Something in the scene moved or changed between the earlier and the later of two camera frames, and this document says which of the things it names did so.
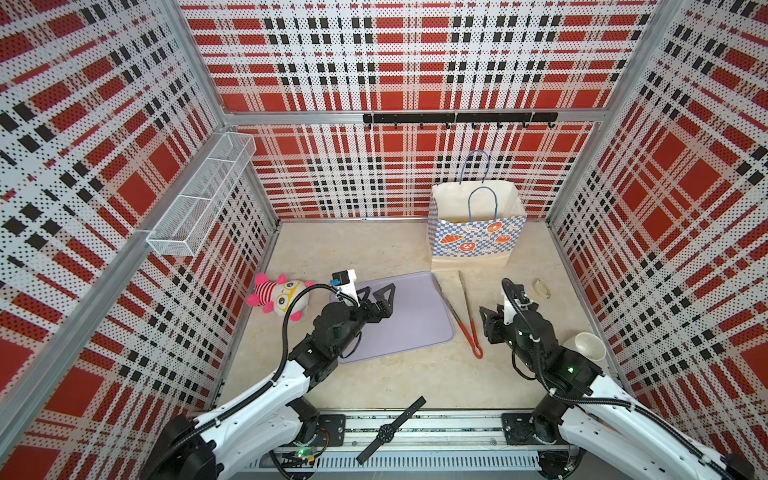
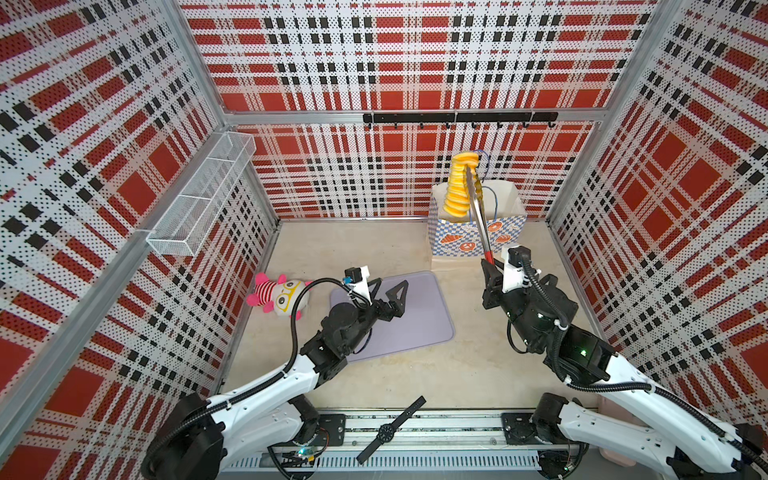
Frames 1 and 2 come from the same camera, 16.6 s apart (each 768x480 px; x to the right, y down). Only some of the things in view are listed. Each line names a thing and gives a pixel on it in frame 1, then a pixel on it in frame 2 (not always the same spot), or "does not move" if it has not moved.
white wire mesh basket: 186,223 does not move
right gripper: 492,324 → 493,291
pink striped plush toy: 279,295 does not move
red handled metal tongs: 476,348 → 478,204
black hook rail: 460,117 does not move
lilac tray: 419,316 does not move
